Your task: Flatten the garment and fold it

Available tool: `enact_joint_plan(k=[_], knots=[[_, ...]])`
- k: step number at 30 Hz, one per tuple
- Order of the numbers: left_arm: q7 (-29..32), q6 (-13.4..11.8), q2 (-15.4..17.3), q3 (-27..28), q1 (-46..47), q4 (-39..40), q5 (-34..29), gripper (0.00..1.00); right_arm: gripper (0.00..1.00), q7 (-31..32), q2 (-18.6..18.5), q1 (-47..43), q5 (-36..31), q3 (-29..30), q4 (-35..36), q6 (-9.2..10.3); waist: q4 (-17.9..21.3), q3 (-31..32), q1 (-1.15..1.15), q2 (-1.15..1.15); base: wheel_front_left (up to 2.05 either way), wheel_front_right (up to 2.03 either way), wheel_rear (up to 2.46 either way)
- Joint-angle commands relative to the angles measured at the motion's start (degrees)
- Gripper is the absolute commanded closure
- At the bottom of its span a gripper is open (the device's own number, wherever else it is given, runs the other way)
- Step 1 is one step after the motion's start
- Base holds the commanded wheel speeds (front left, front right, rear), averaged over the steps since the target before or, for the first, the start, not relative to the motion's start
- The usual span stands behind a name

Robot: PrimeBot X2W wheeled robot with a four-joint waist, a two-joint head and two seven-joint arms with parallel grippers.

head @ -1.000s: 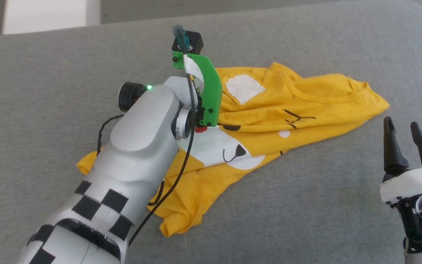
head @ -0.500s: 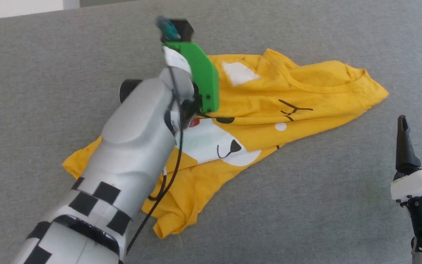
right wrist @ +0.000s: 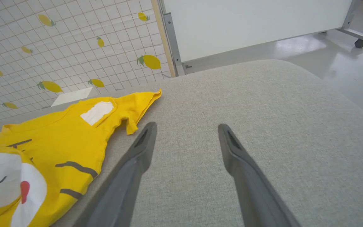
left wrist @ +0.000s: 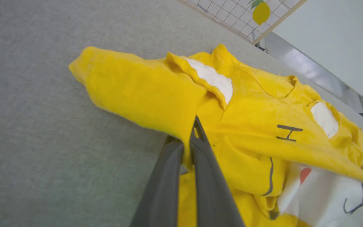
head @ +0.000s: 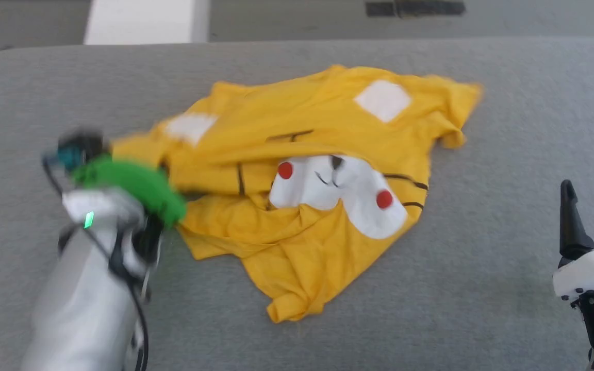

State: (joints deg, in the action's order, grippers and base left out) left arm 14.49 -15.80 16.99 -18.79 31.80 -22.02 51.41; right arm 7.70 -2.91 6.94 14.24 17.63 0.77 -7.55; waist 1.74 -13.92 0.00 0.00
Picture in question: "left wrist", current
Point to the yellow cartoon tiger T-shirt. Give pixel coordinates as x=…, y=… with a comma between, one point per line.
x=137, y=88

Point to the lemon print partition screen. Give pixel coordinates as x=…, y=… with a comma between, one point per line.
x=232, y=15

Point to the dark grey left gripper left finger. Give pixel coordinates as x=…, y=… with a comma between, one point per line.
x=162, y=195

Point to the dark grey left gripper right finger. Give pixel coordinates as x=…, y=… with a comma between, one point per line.
x=213, y=195

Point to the grey upholstered sofa surface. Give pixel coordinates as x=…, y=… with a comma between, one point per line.
x=43, y=126

